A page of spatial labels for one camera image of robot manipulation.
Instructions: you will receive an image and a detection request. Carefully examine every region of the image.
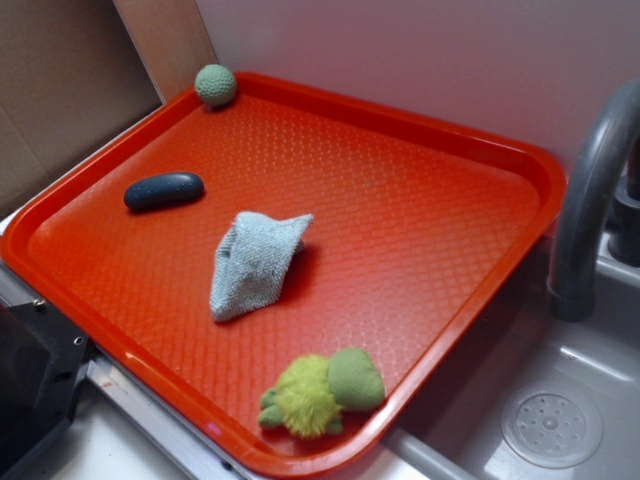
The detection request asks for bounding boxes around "dark plastic pickle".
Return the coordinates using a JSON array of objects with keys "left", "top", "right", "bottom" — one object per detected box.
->
[{"left": 123, "top": 172, "right": 205, "bottom": 211}]

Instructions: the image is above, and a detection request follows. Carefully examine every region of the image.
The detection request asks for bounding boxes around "red plastic tray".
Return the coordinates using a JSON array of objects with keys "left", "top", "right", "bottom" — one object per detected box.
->
[{"left": 1, "top": 73, "right": 566, "bottom": 478}]

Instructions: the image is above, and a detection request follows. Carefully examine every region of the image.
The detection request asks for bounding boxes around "grey folded cloth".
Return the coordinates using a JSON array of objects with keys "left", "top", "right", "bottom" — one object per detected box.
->
[{"left": 209, "top": 211, "right": 314, "bottom": 323}]

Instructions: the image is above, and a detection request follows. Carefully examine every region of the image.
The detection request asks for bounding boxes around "green plush turtle toy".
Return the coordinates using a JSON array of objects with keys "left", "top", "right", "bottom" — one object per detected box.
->
[{"left": 257, "top": 347, "right": 386, "bottom": 440}]

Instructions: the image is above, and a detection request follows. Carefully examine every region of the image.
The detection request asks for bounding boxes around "green knitted ball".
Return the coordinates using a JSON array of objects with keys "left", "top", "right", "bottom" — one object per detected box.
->
[{"left": 194, "top": 64, "right": 237, "bottom": 108}]

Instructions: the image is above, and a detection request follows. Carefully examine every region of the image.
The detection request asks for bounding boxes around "grey sink faucet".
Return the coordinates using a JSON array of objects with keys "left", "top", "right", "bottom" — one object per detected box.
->
[{"left": 547, "top": 80, "right": 639, "bottom": 322}]

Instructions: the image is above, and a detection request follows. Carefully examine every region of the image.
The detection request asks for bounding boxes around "grey toy sink basin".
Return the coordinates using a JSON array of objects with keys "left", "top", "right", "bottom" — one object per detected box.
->
[{"left": 389, "top": 229, "right": 640, "bottom": 480}]

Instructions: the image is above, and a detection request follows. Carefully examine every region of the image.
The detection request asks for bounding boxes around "cardboard panel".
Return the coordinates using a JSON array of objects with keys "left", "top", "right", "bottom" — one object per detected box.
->
[{"left": 1, "top": 1, "right": 160, "bottom": 217}]

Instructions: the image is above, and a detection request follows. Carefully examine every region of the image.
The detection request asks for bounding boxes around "black metal bracket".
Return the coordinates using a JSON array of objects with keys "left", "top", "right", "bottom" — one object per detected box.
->
[{"left": 1, "top": 303, "right": 91, "bottom": 479}]

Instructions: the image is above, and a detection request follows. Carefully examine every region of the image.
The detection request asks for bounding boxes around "black faucet handle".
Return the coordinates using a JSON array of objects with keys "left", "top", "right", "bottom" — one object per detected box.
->
[{"left": 608, "top": 144, "right": 639, "bottom": 267}]

